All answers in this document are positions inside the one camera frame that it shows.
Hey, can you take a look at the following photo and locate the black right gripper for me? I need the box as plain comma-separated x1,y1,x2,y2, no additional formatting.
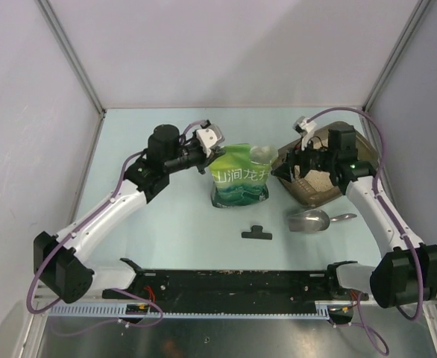
271,134,336,183

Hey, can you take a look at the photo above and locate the metal scoop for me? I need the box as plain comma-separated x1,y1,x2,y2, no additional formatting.
287,209,358,233

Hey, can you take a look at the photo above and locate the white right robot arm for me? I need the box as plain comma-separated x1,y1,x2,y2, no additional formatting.
272,122,437,308

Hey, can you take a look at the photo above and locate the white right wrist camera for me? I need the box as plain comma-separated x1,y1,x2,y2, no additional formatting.
293,116,317,151

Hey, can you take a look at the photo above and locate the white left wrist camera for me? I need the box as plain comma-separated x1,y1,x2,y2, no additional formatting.
195,124,224,157

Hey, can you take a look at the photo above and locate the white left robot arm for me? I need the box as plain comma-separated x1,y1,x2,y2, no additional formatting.
34,120,224,304

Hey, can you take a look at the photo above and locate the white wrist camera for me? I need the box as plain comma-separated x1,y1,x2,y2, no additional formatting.
195,124,224,157
293,116,317,151

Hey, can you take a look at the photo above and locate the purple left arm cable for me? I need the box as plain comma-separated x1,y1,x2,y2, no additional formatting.
26,118,212,336

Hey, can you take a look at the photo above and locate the black bag clip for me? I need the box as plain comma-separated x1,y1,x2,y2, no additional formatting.
241,225,273,240

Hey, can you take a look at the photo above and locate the green litter bag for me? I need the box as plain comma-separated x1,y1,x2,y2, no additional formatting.
210,143,278,208

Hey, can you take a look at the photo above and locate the beige cat litter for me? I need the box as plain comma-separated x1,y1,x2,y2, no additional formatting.
297,170,336,194

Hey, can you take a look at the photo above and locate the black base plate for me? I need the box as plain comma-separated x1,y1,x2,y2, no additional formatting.
102,268,368,304

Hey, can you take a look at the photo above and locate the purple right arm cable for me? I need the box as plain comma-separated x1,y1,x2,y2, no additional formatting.
307,105,427,355

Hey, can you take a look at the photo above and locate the white slotted cable duct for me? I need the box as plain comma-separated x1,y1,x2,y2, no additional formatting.
50,301,329,319

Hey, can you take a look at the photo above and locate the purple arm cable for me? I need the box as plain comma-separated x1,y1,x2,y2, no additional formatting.
307,105,427,355
26,118,212,336

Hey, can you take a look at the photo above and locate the brown plastic litter box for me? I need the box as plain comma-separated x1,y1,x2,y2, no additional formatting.
278,121,378,208

